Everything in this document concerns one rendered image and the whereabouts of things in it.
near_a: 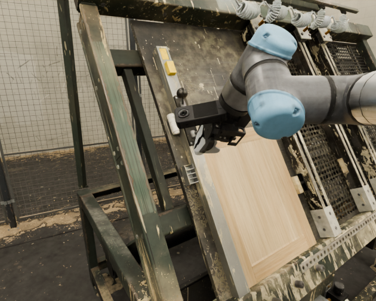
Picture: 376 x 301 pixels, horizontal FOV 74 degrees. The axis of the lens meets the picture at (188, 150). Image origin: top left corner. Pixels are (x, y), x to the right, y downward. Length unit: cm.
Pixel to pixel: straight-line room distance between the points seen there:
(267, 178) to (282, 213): 15
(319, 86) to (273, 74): 7
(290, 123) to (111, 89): 63
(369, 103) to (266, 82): 13
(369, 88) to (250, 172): 75
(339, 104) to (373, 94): 6
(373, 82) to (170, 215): 71
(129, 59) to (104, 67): 19
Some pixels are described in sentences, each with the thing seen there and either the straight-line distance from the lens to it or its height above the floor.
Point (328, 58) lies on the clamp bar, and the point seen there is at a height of 167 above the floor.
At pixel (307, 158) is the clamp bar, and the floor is 122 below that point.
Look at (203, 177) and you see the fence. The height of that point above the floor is 124.
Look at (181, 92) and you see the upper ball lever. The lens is 84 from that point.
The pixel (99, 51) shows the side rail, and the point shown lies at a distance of 95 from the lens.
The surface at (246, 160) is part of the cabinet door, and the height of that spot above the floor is 125.
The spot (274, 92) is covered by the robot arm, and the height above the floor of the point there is 158.
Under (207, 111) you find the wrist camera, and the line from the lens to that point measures 55.
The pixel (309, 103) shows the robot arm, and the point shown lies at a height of 157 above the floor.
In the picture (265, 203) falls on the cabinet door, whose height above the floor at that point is 109.
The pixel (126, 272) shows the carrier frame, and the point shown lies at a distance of 121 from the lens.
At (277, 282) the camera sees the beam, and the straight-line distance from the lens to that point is 106.
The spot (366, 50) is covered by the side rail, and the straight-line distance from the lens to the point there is 256.
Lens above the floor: 161
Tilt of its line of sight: 18 degrees down
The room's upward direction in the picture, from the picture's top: straight up
